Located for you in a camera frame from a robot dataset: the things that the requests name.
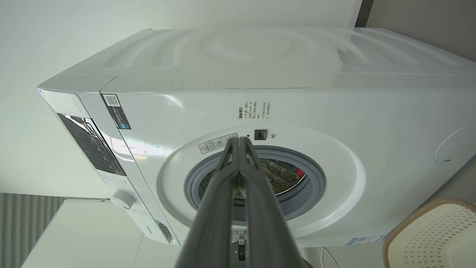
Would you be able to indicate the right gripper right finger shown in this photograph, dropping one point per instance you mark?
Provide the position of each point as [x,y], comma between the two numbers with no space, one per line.
[264,223]

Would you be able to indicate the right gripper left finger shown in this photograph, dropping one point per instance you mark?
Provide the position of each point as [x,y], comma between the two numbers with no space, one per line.
[214,216]

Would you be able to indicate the red printed jersey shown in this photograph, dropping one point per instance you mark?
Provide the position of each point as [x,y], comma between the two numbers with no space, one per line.
[300,172]

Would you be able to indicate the metal washer door hinge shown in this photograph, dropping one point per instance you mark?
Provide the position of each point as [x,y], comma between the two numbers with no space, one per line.
[241,253]

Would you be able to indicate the cream perforated laundry basket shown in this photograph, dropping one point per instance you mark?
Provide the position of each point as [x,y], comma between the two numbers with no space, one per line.
[427,238]

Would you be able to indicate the blue energy label sticker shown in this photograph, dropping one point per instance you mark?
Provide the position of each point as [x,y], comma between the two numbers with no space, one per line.
[366,240]

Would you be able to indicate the white cabinet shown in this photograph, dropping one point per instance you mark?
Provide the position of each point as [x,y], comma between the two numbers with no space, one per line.
[85,238]

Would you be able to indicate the white front-load washing machine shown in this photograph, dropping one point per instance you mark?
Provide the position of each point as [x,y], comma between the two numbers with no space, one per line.
[334,93]

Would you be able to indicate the grey slatted panel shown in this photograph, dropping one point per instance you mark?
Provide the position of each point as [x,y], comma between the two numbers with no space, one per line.
[22,223]

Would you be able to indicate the black baseboard strip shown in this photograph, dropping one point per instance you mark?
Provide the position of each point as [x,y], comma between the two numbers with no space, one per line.
[363,13]

